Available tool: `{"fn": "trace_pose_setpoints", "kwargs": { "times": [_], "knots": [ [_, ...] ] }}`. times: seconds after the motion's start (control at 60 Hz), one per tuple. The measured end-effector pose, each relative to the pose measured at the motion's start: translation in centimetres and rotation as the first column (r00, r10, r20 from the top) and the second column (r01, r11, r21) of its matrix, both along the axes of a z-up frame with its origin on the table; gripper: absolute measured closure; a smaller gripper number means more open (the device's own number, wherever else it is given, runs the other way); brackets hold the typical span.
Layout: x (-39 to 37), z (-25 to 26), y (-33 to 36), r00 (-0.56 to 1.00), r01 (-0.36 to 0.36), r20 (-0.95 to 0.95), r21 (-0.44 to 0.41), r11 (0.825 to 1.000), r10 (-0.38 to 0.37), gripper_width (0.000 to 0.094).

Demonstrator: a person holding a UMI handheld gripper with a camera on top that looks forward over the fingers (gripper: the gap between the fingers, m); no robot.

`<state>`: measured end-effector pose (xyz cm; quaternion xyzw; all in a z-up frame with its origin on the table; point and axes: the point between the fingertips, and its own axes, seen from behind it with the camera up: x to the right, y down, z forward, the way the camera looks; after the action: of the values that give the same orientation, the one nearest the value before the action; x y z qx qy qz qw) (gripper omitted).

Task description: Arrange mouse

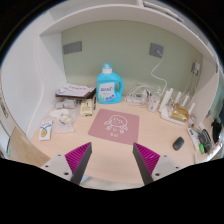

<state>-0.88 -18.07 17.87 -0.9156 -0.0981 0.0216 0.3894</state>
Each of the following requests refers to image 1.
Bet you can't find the blue detergent bottle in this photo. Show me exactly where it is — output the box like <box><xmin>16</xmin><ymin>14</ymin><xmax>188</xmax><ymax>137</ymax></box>
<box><xmin>96</xmin><ymin>63</ymin><xmax>123</xmax><ymax>104</ymax></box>

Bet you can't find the grey wall panel left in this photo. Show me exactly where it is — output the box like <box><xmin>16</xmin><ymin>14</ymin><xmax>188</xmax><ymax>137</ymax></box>
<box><xmin>63</xmin><ymin>41</ymin><xmax>82</xmax><ymax>54</ymax></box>

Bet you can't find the small white bottle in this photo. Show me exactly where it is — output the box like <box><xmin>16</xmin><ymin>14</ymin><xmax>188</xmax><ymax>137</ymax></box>
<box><xmin>148</xmin><ymin>95</ymin><xmax>160</xmax><ymax>112</ymax></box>

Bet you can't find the black computer mouse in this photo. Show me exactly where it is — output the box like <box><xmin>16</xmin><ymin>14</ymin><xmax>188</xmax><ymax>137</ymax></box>
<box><xmin>173</xmin><ymin>137</ymin><xmax>184</xmax><ymax>151</ymax></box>

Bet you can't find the white power strip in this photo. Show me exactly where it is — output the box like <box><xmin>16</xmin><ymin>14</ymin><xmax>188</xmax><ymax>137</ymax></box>
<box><xmin>125</xmin><ymin>96</ymin><xmax>147</xmax><ymax>104</ymax></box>

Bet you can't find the white wifi router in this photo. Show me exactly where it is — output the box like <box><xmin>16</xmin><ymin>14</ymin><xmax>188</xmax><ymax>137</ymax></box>
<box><xmin>159</xmin><ymin>89</ymin><xmax>195</xmax><ymax>126</ymax></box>

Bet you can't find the grey wall socket right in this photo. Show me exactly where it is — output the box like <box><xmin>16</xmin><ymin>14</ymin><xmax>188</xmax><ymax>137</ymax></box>
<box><xmin>150</xmin><ymin>43</ymin><xmax>163</xmax><ymax>58</ymax></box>

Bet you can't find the small yellow box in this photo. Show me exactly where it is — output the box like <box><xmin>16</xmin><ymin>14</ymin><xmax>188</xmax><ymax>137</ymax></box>
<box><xmin>80</xmin><ymin>99</ymin><xmax>93</xmax><ymax>116</ymax></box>

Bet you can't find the white blue packet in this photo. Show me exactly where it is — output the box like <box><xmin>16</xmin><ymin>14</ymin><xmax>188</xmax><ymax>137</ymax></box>
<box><xmin>39</xmin><ymin>119</ymin><xmax>52</xmax><ymax>141</ymax></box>

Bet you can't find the pink mouse pad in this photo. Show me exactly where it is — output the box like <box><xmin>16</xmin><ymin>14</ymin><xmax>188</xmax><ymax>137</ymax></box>
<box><xmin>88</xmin><ymin>109</ymin><xmax>139</xmax><ymax>145</ymax></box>

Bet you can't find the clear plastic bag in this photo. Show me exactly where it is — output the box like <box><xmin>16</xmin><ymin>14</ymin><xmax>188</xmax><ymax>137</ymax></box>
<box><xmin>49</xmin><ymin>109</ymin><xmax>79</xmax><ymax>134</ymax></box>

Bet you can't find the grey folded cloth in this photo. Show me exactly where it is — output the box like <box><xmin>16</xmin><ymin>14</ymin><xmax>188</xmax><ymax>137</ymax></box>
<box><xmin>55</xmin><ymin>99</ymin><xmax>76</xmax><ymax>109</ymax></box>

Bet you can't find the white power cable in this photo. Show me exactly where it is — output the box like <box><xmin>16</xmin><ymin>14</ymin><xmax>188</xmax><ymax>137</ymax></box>
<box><xmin>150</xmin><ymin>49</ymin><xmax>169</xmax><ymax>93</ymax></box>

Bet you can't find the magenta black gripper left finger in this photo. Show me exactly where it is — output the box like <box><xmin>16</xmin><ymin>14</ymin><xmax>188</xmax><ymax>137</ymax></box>
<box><xmin>42</xmin><ymin>143</ymin><xmax>92</xmax><ymax>185</ymax></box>

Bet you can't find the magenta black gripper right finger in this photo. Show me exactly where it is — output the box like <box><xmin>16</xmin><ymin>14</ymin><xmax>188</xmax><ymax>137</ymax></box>
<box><xmin>133</xmin><ymin>143</ymin><xmax>181</xmax><ymax>185</ymax></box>

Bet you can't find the black pouch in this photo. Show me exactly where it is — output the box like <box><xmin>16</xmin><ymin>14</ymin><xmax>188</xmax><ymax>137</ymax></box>
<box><xmin>211</xmin><ymin>120</ymin><xmax>222</xmax><ymax>143</ymax></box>

